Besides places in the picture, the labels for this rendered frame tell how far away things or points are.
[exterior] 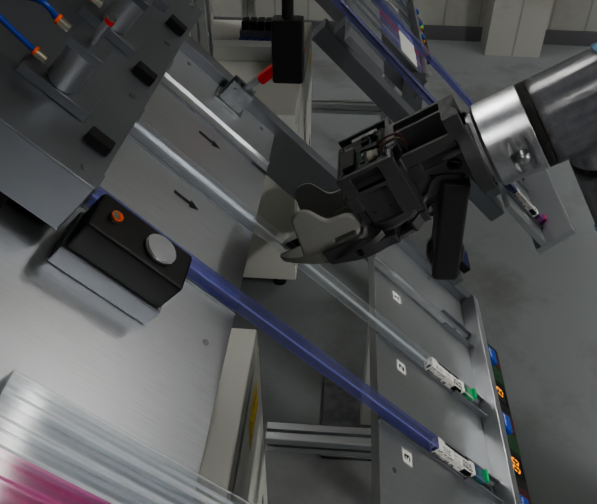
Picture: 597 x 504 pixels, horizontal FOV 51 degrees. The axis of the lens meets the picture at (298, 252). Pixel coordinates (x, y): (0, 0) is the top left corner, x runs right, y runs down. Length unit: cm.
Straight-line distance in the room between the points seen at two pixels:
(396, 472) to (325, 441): 64
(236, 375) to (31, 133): 61
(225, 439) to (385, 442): 33
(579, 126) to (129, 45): 35
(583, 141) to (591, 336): 153
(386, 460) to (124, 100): 38
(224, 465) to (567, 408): 116
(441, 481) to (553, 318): 143
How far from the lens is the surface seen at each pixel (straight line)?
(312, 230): 57
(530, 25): 381
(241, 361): 96
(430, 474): 65
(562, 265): 226
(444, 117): 53
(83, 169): 41
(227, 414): 90
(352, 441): 124
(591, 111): 53
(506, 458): 76
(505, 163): 53
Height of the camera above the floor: 134
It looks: 39 degrees down
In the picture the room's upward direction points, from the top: straight up
